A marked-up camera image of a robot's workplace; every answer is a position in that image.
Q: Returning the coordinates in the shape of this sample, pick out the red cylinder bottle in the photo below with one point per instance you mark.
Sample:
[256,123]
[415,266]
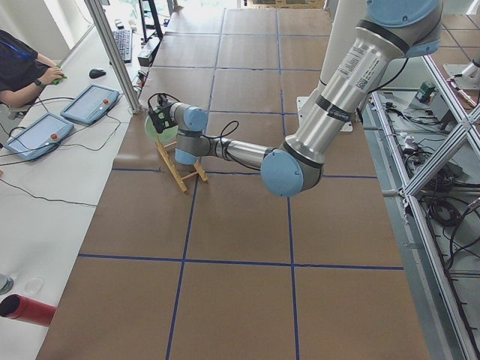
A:
[27,310]

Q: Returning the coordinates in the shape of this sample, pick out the mint green plate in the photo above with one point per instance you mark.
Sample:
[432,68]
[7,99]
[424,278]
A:
[165,137]

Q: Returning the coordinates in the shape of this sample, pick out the black keyboard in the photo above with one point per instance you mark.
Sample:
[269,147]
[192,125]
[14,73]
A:
[123,41]

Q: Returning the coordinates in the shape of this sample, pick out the far blue teach pendant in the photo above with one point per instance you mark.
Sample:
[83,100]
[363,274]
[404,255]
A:
[91,104]

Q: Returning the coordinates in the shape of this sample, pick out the black computer mouse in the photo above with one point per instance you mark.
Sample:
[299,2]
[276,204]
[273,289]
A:
[95,73]

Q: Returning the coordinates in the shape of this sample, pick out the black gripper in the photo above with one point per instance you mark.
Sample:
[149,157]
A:
[160,121]

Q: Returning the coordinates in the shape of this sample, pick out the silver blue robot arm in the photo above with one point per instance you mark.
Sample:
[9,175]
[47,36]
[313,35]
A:
[389,30]

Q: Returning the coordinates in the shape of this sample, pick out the person in black shirt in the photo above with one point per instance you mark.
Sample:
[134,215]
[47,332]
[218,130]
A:
[24,72]

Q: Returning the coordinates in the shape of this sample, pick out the wooden dish rack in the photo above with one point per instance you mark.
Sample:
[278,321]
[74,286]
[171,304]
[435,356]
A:
[180,172]

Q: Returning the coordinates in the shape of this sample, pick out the blue teach pendant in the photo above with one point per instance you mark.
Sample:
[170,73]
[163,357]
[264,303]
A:
[41,137]
[91,104]

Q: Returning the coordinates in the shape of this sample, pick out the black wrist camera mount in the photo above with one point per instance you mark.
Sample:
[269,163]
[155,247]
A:
[158,101]

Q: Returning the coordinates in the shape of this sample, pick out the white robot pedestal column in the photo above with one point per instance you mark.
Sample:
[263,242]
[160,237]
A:
[344,15]

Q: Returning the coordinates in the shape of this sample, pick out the near blue teach pendant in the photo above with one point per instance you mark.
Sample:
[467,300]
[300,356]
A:
[41,137]

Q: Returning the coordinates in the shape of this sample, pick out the aluminium frame post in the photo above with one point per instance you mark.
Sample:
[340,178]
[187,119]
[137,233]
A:
[103,28]

